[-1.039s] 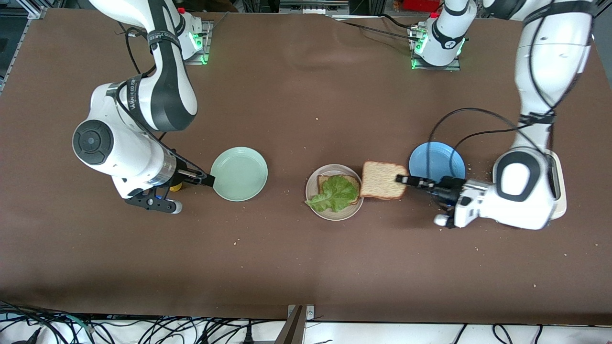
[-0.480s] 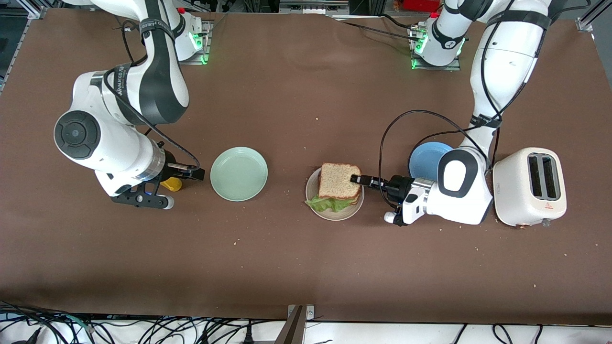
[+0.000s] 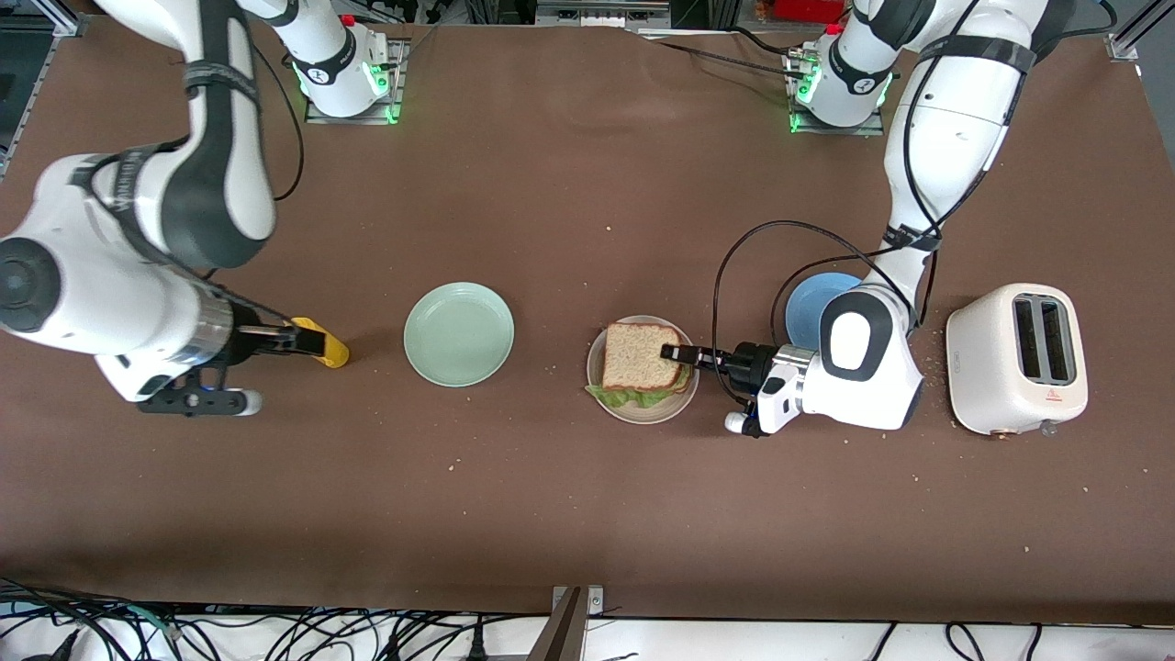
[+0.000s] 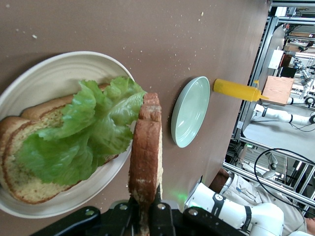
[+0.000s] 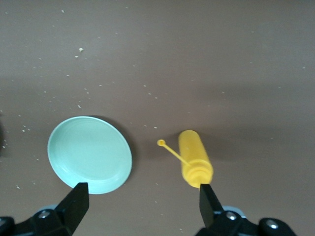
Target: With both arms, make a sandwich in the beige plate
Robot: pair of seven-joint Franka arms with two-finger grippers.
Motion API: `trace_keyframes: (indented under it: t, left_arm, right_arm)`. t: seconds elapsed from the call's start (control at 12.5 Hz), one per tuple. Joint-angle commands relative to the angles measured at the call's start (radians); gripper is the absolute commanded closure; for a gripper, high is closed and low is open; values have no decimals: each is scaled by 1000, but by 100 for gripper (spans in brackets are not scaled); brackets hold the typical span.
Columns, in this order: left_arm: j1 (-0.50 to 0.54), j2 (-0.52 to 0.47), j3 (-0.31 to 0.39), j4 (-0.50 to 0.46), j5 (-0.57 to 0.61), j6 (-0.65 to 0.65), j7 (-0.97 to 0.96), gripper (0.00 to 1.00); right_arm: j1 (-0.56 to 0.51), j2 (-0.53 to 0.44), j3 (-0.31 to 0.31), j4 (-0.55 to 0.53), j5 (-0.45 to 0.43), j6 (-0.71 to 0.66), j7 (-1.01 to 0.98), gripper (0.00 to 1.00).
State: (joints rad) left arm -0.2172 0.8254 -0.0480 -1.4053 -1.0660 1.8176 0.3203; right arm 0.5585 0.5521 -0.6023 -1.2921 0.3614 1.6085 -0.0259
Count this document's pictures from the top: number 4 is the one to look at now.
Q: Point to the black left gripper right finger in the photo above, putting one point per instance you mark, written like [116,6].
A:
[162,218]

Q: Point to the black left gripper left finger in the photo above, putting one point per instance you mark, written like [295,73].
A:
[118,218]

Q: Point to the brown bread slice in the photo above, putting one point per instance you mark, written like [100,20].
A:
[29,186]
[146,152]

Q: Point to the green lettuce leaf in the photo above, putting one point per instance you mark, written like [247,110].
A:
[81,137]

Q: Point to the yellow mustard squeeze bottle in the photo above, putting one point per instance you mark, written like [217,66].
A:
[233,89]

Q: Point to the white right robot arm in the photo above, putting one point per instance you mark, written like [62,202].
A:
[233,209]

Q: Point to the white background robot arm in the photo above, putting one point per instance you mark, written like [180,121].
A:
[278,114]

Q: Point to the mint green plate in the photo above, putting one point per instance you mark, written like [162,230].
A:
[192,110]

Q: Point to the beige plate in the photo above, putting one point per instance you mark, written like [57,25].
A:
[61,71]

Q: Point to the person in beige jacket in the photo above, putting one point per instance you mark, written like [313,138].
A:
[246,186]

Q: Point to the wooden box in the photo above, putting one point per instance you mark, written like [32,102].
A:
[278,89]

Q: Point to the white paper sign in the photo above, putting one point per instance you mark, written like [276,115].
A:
[276,59]

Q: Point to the aluminium frame rail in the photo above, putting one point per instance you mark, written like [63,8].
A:
[268,32]

